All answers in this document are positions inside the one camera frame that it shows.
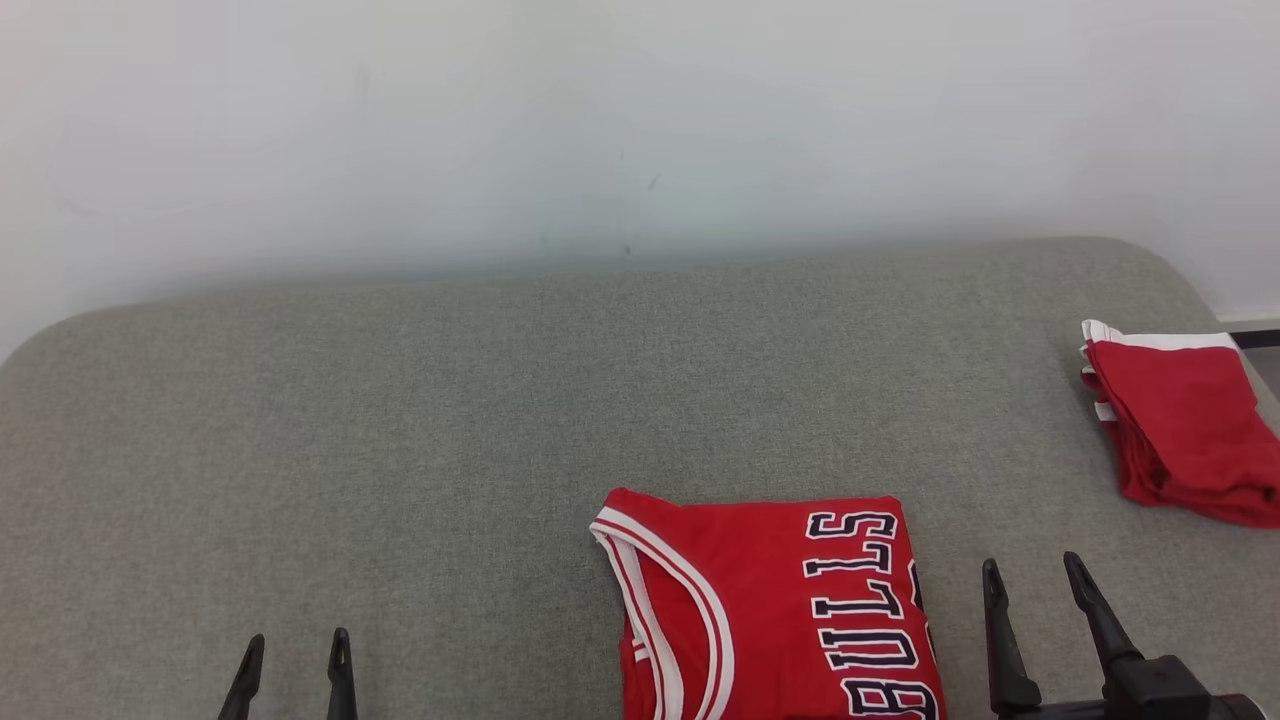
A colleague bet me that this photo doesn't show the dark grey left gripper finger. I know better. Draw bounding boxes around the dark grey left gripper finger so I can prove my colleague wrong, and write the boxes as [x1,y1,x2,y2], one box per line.
[217,634,267,720]
[326,627,359,720]

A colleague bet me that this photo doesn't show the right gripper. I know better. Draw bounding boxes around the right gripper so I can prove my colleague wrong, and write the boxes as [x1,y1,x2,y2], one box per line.
[981,551,1272,720]

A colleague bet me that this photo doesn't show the red white basketball jersey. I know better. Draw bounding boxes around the red white basketball jersey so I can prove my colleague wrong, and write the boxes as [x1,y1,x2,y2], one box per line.
[589,486,948,720]

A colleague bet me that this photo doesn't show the red shorts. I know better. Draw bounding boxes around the red shorts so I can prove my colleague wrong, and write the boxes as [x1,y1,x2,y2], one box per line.
[1079,318,1280,530]

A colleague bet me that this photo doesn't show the dark wall baseboard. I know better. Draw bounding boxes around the dark wall baseboard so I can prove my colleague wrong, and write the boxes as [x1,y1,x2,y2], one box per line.
[1214,316,1280,350]

